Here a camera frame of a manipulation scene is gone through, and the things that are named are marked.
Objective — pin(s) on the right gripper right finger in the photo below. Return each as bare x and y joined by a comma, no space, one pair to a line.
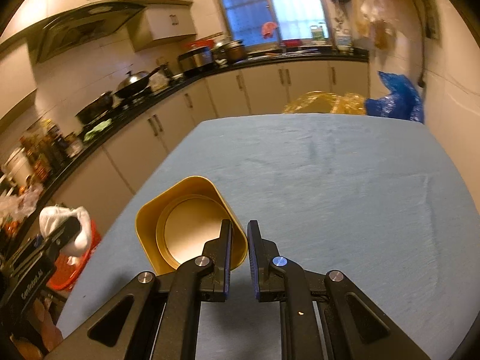
278,279

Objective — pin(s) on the lower kitchen cabinets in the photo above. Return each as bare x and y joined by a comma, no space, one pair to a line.
225,97

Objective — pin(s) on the white kettle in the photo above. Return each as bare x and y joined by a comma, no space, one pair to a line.
18,168

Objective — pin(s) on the range hood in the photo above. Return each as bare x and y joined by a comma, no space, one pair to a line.
61,32

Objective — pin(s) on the yellow plastic bag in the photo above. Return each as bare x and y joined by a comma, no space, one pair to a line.
327,103

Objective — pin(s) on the green cloth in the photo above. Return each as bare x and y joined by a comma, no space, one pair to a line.
97,129

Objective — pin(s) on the brown pot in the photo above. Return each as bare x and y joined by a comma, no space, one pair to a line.
229,52

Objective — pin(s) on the white plastic bags on counter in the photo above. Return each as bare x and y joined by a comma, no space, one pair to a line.
18,207

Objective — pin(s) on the kitchen cabinets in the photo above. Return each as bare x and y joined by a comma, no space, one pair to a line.
225,97
159,22

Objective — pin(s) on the red mesh basket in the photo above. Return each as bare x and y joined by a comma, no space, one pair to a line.
67,271

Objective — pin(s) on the rice cooker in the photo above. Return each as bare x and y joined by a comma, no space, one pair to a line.
195,59

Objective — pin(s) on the white cloth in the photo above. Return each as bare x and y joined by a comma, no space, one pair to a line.
64,231

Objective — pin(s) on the yellow square tin lid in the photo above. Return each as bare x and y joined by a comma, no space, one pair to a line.
173,227

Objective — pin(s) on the pink cloth on faucet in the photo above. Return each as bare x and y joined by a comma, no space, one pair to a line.
268,29

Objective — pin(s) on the soy sauce bottle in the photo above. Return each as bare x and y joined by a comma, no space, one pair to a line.
58,141

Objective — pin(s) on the wok with lid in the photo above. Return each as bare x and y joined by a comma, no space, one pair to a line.
134,83

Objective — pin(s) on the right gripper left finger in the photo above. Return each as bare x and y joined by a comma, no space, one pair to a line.
205,278

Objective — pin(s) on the green detergent bottle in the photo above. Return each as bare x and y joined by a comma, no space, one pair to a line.
318,34

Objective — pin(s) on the window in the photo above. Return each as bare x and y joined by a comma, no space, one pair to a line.
244,19

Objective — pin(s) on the upper kitchen cabinets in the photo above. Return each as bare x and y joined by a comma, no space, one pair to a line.
159,22

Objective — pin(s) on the blue tablecloth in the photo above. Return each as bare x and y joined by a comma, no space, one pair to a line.
378,199

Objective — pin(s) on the black frying pan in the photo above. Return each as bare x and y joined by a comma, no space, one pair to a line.
96,108

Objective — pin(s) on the black countertop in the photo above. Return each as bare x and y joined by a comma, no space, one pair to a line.
168,90

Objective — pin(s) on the blue plastic bag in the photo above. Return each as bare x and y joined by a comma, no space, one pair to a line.
402,102

